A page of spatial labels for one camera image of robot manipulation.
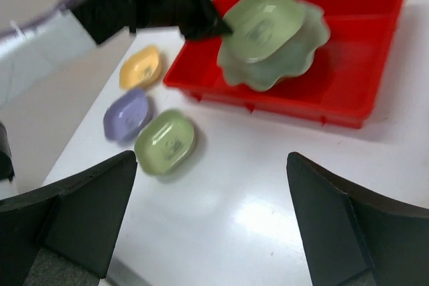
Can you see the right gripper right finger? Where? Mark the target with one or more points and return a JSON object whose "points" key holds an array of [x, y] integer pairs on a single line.
{"points": [[352, 235]]}

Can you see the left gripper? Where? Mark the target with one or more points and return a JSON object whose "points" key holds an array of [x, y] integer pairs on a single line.
{"points": [[196, 19]]}

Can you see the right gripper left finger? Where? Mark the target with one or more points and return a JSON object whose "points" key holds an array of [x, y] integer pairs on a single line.
{"points": [[65, 233]]}

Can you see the green square plate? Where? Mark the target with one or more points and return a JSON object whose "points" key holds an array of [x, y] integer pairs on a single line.
{"points": [[165, 143], [261, 27]]}

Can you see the large green scalloped bowl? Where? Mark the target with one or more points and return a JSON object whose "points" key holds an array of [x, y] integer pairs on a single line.
{"points": [[292, 60]]}

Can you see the yellow square plate left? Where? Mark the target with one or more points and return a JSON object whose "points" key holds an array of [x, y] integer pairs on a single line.
{"points": [[141, 69]]}

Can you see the purple square plate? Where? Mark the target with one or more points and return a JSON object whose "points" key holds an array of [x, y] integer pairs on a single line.
{"points": [[127, 116]]}

